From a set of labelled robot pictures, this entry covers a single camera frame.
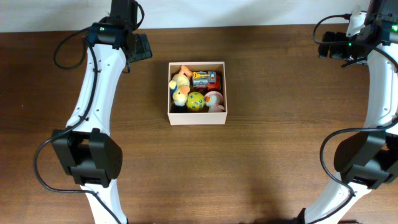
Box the red silver toy truck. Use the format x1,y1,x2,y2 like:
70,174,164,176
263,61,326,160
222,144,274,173
192,71,221,91

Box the pink cardboard box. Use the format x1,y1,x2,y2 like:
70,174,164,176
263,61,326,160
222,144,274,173
167,62,228,125

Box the yellow round toy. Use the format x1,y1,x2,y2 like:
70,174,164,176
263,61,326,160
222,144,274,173
186,91,205,111

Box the yellow plush duck toy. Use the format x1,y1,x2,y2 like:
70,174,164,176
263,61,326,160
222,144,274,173
169,65,193,106

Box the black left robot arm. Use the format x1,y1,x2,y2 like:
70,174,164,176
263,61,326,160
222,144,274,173
50,1,152,223

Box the pink white duck figure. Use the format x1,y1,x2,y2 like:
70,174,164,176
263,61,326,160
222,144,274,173
205,91,225,113

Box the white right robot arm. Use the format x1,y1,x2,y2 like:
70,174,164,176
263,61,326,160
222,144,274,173
294,0,397,223

